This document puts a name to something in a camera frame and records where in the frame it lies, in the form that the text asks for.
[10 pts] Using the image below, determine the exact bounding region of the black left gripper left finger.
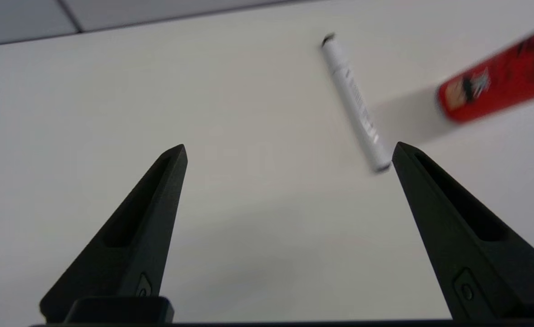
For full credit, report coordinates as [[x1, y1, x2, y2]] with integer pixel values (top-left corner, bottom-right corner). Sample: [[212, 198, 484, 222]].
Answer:
[[40, 144, 188, 323]]

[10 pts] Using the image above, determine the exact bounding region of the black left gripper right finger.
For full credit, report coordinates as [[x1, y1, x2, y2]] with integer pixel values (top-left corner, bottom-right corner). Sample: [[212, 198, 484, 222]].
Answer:
[[391, 141, 534, 321]]

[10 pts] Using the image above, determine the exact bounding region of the white marker with black caps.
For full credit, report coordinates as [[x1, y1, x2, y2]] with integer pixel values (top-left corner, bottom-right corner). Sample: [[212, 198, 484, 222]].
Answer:
[[320, 33, 392, 173]]

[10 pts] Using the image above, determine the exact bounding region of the red soda can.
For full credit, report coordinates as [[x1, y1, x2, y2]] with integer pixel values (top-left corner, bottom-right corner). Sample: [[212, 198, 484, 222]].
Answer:
[[436, 21, 534, 124]]

